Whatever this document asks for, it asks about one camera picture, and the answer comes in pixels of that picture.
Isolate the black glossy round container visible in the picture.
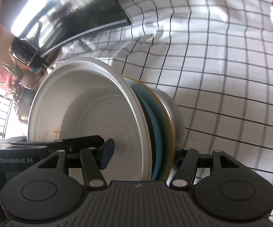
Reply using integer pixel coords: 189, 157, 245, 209
10, 38, 51, 69

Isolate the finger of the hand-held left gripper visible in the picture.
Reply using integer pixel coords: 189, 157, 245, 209
11, 134, 105, 148

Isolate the large white bowl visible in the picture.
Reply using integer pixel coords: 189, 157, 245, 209
27, 57, 154, 181

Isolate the stainless steel bowl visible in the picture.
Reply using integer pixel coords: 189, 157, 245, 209
151, 87, 181, 152

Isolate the computer case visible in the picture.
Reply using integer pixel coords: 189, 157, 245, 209
0, 0, 132, 58

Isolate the blue bowl white inside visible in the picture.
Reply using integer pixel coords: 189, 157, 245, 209
127, 79, 163, 181

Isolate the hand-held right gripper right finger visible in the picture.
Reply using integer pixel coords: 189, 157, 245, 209
169, 147, 242, 190

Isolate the checked white tablecloth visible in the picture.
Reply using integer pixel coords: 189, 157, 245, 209
54, 0, 273, 221

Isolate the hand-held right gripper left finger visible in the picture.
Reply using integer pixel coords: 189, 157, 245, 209
35, 138, 115, 190

